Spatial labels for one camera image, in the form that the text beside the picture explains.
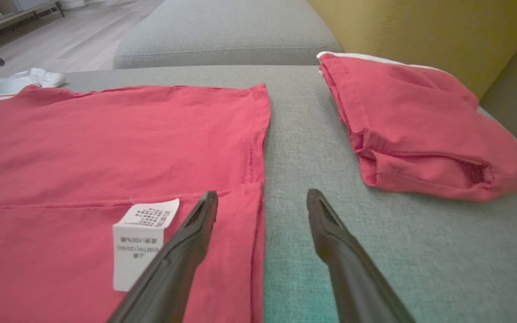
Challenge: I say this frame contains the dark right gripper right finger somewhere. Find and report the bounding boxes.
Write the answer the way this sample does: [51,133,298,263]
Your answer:
[307,188,416,323]

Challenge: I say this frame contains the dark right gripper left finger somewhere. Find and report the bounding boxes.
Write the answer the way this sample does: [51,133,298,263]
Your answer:
[107,191,219,323]

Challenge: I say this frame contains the red shirt with white sleeves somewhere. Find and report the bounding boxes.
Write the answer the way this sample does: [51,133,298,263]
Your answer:
[0,67,272,323]

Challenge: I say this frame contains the red shorts with white stripes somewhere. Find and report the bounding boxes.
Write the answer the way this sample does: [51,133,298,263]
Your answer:
[316,51,517,202]

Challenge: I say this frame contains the low light wooden shelf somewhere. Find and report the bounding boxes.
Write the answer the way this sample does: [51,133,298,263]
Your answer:
[0,0,66,42]

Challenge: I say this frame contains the large grey sofa seat cushion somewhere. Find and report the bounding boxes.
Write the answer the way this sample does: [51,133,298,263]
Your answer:
[0,65,517,323]

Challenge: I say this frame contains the small grey sofa cushion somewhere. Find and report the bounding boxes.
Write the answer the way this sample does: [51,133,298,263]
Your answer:
[114,0,342,70]

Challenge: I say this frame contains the yellow upholstered panel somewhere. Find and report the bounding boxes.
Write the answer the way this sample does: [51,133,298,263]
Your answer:
[307,0,517,100]

